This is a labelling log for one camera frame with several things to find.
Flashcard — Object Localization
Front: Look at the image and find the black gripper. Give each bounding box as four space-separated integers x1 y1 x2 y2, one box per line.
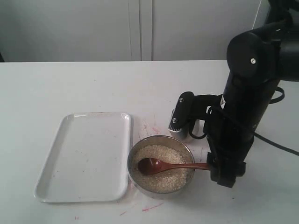
204 106 255 188

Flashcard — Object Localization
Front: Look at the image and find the brown wooden spoon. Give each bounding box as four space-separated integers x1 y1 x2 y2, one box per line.
137 158 210 175

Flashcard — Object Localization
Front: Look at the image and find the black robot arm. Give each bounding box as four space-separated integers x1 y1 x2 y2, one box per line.
204 0 299 188

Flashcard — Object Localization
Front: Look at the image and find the stainless steel cup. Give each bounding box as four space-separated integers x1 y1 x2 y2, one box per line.
168 109 200 143

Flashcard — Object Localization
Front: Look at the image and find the steel bowl of rice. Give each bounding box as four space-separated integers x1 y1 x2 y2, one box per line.
127 135 195 199

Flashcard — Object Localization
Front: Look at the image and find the white rectangular plastic tray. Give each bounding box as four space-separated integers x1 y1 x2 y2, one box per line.
34 112 132 203

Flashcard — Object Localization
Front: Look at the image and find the white cabinet behind table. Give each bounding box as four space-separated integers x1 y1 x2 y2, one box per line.
0 0 270 62

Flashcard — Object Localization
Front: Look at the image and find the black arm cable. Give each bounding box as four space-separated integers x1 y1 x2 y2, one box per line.
188 86 299 157

